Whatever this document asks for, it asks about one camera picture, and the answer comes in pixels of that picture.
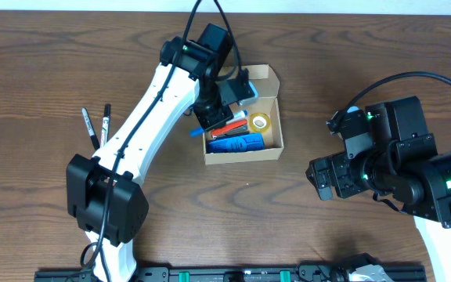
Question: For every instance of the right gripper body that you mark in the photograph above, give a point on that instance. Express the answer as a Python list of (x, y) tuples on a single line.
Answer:
[(323, 176)]

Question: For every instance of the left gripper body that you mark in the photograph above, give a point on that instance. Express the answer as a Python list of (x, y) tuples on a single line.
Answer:
[(213, 117)]

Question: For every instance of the red black stapler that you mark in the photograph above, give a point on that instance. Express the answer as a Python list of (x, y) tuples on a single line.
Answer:
[(230, 129)]

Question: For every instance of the yellow tape roll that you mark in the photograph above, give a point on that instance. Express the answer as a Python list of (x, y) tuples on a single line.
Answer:
[(259, 122)]

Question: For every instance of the blue plastic block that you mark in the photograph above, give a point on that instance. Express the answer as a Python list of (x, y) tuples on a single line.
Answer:
[(237, 144)]

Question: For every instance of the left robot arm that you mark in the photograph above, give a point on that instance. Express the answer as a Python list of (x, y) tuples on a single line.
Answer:
[(104, 191)]

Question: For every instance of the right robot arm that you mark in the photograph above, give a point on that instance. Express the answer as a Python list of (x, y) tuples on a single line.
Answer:
[(390, 152)]

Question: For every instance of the open cardboard box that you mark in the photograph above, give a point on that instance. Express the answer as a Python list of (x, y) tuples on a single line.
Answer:
[(264, 79)]

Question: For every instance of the black white whiteboard marker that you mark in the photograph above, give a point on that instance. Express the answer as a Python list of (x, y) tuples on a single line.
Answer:
[(105, 125)]

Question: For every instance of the black sharpie marker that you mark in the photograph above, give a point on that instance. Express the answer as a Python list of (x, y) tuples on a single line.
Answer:
[(91, 131)]

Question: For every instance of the black mounting rail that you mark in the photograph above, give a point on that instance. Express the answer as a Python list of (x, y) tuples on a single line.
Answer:
[(361, 267)]

